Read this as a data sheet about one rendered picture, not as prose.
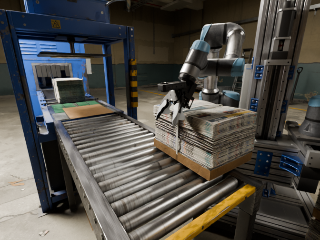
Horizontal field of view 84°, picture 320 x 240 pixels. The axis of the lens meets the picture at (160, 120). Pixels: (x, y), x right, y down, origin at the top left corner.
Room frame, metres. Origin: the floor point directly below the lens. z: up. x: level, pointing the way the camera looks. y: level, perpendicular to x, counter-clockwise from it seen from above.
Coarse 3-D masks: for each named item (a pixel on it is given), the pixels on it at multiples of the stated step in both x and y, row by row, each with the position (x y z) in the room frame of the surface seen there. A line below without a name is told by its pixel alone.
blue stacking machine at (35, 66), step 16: (32, 48) 3.24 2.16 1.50; (48, 48) 3.38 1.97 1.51; (64, 48) 3.53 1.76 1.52; (80, 48) 3.69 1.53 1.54; (32, 64) 3.22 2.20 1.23; (48, 64) 3.35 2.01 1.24; (64, 64) 3.50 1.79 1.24; (80, 64) 3.67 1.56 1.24; (32, 80) 3.19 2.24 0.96; (48, 80) 4.22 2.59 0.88; (32, 96) 3.16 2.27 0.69
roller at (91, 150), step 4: (140, 136) 1.02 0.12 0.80; (144, 136) 1.03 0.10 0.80; (148, 136) 1.04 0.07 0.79; (152, 136) 1.05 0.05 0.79; (120, 140) 0.95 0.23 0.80; (124, 140) 0.96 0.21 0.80; (128, 140) 0.96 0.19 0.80; (132, 140) 0.98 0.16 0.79; (136, 140) 0.99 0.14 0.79; (104, 144) 0.90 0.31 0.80; (108, 144) 0.90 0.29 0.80; (112, 144) 0.91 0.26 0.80; (116, 144) 0.92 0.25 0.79; (120, 144) 0.93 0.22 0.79; (88, 148) 0.86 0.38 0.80; (92, 148) 0.86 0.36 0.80; (96, 148) 0.86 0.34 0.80; (100, 148) 0.87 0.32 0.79; (104, 148) 0.88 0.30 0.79; (108, 148) 0.89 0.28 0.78; (80, 152) 0.81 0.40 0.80; (84, 152) 0.82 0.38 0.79; (88, 152) 0.83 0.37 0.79; (92, 152) 0.84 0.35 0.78
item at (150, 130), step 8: (120, 112) 1.60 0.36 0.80; (128, 120) 1.38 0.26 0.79; (136, 120) 1.35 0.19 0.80; (144, 128) 1.17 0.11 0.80; (152, 128) 1.17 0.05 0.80; (224, 176) 0.64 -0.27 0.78; (232, 176) 0.61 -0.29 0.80; (240, 176) 0.61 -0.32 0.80; (248, 176) 0.61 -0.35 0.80; (240, 184) 0.58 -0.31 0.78; (256, 184) 0.56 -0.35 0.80; (232, 192) 0.60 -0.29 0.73; (256, 192) 0.53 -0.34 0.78; (248, 200) 0.55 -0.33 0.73; (256, 200) 0.54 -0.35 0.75; (248, 208) 0.54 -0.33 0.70; (256, 208) 0.54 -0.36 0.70
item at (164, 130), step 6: (198, 102) 0.92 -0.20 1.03; (204, 102) 0.92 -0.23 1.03; (210, 102) 0.93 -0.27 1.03; (156, 108) 0.85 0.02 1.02; (186, 108) 0.80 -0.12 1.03; (156, 114) 0.85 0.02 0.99; (162, 114) 0.81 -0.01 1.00; (168, 114) 0.77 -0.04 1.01; (156, 120) 0.86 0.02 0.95; (162, 120) 0.81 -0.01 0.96; (168, 120) 0.76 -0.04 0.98; (156, 126) 0.85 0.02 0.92; (162, 126) 0.81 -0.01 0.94; (168, 126) 0.77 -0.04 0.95; (156, 132) 0.86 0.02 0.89; (162, 132) 0.81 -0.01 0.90; (168, 132) 0.78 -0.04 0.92; (156, 138) 0.86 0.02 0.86; (162, 138) 0.81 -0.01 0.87; (168, 138) 0.78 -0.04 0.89; (168, 144) 0.77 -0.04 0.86
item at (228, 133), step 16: (192, 112) 0.71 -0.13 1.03; (208, 112) 0.72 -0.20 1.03; (224, 112) 0.71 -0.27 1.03; (240, 112) 0.71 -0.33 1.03; (256, 112) 0.73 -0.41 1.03; (192, 128) 0.64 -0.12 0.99; (208, 128) 0.58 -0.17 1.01; (224, 128) 0.61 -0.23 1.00; (240, 128) 0.66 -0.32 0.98; (192, 144) 0.64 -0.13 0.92; (208, 144) 0.58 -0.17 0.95; (224, 144) 0.60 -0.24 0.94; (240, 144) 0.66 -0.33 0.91; (192, 160) 0.64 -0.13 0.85; (208, 160) 0.58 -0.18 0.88; (224, 160) 0.60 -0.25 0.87
